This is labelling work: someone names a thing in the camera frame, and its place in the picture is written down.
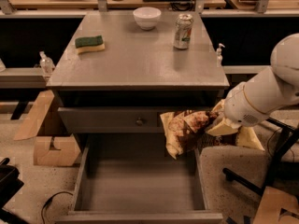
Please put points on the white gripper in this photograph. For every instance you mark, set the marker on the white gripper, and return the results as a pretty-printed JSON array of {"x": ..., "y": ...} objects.
[{"x": 240, "y": 108}]

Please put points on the brown chip bag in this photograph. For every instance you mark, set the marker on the brown chip bag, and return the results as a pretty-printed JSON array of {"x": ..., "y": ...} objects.
[{"x": 182, "y": 129}]

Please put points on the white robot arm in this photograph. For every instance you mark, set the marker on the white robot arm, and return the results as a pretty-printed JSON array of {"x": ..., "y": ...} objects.
[{"x": 278, "y": 84}]

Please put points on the round metal drawer knob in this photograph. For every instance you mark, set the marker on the round metal drawer knob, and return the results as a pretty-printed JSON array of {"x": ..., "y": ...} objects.
[{"x": 139, "y": 122}]

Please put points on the open grey bottom drawer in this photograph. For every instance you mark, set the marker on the open grey bottom drawer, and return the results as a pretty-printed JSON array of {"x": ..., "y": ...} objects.
[{"x": 129, "y": 178}]

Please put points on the closed grey upper drawer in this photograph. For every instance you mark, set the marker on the closed grey upper drawer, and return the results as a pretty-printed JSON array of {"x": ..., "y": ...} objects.
[{"x": 112, "y": 119}]

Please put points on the grey wooden drawer cabinet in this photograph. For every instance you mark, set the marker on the grey wooden drawer cabinet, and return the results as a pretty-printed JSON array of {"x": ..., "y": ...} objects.
[{"x": 139, "y": 68}]

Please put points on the black chair base right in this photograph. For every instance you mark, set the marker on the black chair base right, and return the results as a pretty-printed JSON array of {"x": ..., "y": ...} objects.
[{"x": 289, "y": 136}]

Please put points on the white pump bottle right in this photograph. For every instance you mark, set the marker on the white pump bottle right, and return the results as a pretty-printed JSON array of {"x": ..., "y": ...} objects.
[{"x": 219, "y": 53}]

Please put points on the cardboard box bottom right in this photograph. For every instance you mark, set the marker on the cardboard box bottom right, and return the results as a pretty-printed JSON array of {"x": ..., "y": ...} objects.
[{"x": 277, "y": 207}]

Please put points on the silver soda can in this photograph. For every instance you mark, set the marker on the silver soda can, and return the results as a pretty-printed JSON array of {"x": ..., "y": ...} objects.
[{"x": 183, "y": 30}]

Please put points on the white ceramic bowl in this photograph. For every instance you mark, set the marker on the white ceramic bowl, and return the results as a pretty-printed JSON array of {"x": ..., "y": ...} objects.
[{"x": 147, "y": 17}]

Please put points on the green and yellow sponge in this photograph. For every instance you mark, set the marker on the green and yellow sponge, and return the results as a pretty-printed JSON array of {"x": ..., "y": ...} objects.
[{"x": 89, "y": 44}]

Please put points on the cardboard box on floor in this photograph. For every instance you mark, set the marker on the cardboard box on floor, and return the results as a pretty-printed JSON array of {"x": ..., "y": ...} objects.
[{"x": 55, "y": 151}]

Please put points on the clear sanitizer bottle left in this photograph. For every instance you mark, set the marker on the clear sanitizer bottle left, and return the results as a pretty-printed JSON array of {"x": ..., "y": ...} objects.
[{"x": 46, "y": 64}]

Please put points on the black object bottom left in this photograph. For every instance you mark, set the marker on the black object bottom left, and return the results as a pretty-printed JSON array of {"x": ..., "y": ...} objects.
[{"x": 9, "y": 186}]

